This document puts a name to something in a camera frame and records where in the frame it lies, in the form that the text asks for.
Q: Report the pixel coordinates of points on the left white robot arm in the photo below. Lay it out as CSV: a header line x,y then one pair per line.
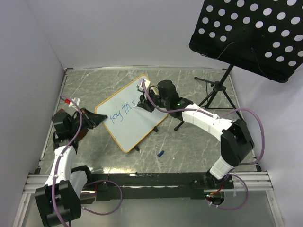
x,y
58,201

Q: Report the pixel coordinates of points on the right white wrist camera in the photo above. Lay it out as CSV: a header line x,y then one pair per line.
x,y
145,86

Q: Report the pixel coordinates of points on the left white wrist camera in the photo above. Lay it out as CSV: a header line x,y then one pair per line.
x,y
74,104

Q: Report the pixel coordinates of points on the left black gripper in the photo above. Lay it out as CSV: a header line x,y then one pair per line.
x,y
92,119

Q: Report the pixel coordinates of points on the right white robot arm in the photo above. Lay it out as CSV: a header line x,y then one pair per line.
x,y
234,137

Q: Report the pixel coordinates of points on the yellow framed whiteboard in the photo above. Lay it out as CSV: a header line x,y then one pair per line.
x,y
128,125

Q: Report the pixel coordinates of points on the black base crossbar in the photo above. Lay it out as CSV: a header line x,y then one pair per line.
x,y
154,185

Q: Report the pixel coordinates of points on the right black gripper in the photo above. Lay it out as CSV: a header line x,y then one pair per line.
x,y
145,104

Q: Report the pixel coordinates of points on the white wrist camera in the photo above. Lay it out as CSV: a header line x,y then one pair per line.
x,y
74,104
145,86

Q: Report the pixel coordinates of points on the black perforated music stand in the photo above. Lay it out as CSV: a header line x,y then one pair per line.
x,y
264,37

